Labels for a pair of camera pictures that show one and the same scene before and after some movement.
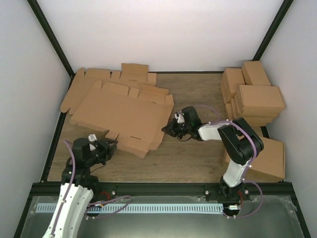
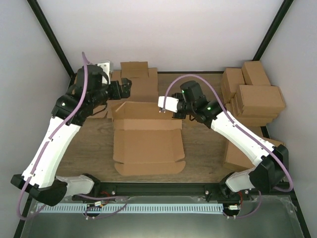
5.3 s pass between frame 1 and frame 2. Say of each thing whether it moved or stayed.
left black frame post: stayed
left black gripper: moved
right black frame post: stayed
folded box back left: stayed
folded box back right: stayed
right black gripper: moved
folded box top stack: stayed
